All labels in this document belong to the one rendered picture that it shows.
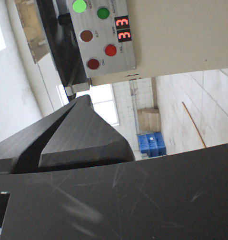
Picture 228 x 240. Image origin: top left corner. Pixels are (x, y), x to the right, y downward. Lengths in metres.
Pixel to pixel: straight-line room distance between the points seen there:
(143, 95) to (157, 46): 4.31
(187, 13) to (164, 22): 0.07
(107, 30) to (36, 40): 0.93
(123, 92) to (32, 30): 3.65
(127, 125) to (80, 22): 4.81
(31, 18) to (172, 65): 1.01
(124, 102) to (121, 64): 4.35
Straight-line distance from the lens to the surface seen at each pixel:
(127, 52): 0.52
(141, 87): 4.74
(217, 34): 0.62
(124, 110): 4.98
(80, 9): 0.49
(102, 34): 0.51
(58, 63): 0.55
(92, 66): 0.53
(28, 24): 1.37
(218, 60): 0.65
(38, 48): 1.39
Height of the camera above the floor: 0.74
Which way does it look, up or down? 4 degrees up
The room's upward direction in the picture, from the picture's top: 99 degrees counter-clockwise
